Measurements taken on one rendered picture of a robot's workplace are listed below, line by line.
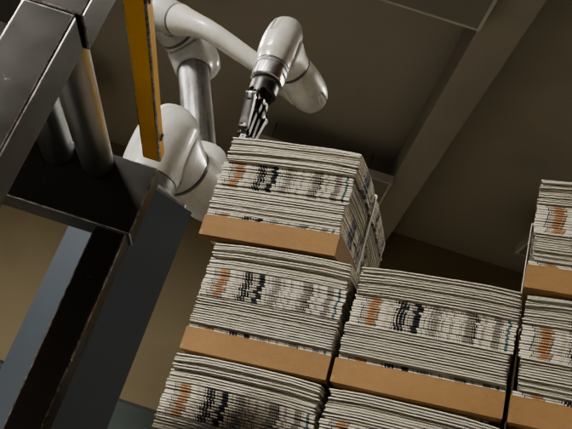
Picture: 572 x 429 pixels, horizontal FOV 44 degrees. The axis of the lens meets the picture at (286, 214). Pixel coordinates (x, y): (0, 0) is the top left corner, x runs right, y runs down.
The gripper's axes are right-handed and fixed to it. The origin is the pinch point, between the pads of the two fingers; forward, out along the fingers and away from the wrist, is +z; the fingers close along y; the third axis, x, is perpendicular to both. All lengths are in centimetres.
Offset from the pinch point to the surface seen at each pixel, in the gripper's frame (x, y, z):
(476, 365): -65, -18, 48
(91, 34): -31, -93, 48
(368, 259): -36.3, 6.8, 20.9
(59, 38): -32, -97, 51
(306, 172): -26.4, -20.1, 16.3
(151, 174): -13, -50, 38
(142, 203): -14, -50, 43
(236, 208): -14.0, -19.4, 26.3
